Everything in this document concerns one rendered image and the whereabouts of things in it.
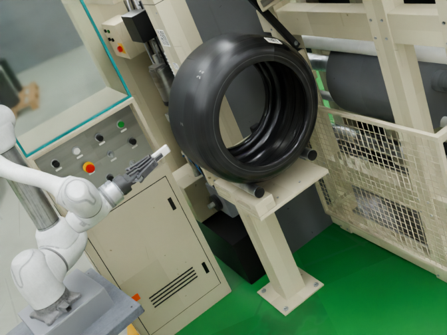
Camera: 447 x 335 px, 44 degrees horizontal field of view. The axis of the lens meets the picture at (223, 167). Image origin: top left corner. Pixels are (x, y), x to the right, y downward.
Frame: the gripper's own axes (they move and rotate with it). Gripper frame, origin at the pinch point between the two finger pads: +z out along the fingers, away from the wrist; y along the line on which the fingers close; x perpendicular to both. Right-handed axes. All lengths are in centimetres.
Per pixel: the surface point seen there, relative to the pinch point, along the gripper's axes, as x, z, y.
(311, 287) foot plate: 126, 29, 21
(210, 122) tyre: -2.7, 18.9, -11.7
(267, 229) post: 80, 26, 25
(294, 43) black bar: 9, 81, 19
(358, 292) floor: 129, 42, 0
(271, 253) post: 93, 22, 25
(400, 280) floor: 131, 60, -12
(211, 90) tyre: -12.0, 25.5, -11.2
